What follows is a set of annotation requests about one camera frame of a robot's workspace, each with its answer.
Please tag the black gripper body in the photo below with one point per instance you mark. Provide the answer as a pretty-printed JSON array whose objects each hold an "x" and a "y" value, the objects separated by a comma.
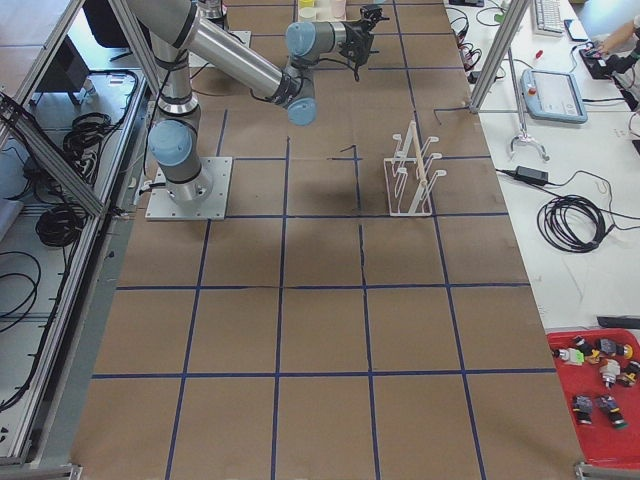
[{"x": 356, "y": 43}]

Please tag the pink plastic cup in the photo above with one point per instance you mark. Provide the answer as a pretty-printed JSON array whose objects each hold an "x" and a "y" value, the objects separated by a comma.
[{"x": 338, "y": 8}]

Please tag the person's hand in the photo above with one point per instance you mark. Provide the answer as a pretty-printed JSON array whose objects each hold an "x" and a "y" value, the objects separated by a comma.
[{"x": 608, "y": 45}]

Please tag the cream plastic tray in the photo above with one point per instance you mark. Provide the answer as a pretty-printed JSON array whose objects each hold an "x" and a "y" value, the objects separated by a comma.
[{"x": 323, "y": 9}]

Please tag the white keyboard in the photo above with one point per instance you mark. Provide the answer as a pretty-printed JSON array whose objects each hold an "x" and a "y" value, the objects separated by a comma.
[{"x": 546, "y": 18}]

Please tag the reacher grabber tool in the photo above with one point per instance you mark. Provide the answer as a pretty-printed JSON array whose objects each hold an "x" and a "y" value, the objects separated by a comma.
[{"x": 511, "y": 24}]

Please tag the blue teach pendant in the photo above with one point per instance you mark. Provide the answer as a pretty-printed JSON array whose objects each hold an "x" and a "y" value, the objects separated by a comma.
[{"x": 553, "y": 96}]

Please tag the black power adapter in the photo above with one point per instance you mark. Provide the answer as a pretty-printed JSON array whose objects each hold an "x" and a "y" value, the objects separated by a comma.
[{"x": 531, "y": 176}]

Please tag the brown paper table cover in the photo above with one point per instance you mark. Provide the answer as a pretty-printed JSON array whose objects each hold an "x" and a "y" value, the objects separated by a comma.
[{"x": 310, "y": 335}]

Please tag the red plastic tray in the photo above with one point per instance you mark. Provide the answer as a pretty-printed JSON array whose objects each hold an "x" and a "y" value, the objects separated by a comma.
[{"x": 599, "y": 374}]

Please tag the white wire cup rack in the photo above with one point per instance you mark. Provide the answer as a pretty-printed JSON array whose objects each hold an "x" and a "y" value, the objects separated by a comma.
[{"x": 409, "y": 174}]

